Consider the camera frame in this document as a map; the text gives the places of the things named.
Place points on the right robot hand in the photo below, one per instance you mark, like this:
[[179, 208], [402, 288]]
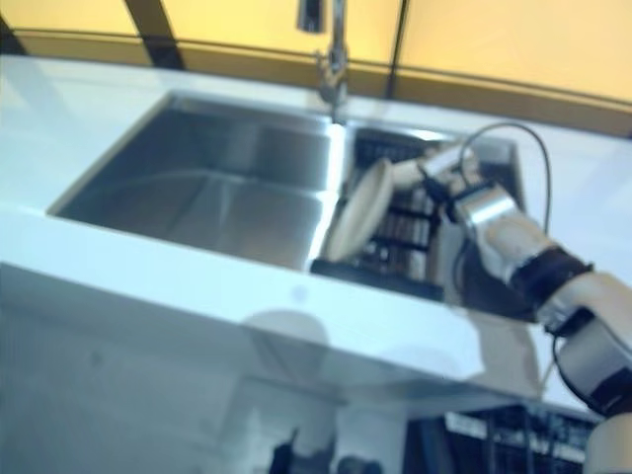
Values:
[[444, 170]]

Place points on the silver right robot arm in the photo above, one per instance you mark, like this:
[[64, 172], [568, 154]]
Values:
[[518, 247]]

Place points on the black built-in dishwasher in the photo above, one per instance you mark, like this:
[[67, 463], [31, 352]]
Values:
[[424, 444]]

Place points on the black sink dish rack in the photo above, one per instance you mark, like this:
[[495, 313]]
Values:
[[410, 232]]

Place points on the chrome kitchen faucet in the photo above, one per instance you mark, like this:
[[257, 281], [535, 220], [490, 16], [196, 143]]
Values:
[[336, 49]]

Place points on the stainless steel sink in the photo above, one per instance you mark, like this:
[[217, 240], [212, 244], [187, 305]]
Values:
[[197, 197]]

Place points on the white cabinet door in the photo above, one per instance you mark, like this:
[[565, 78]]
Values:
[[123, 385], [370, 419]]

